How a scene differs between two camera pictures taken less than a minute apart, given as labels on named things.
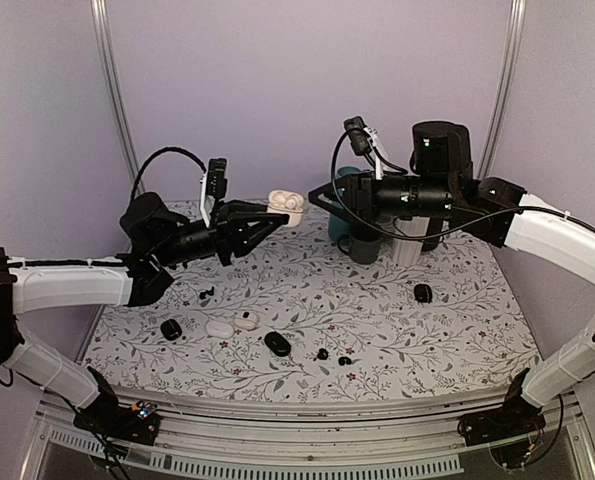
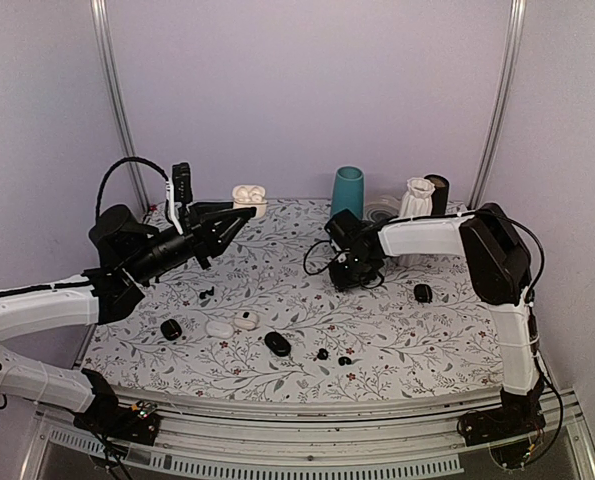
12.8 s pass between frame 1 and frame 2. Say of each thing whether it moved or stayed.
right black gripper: moved
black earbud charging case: stayed
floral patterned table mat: stayed
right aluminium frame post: stayed
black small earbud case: stayed
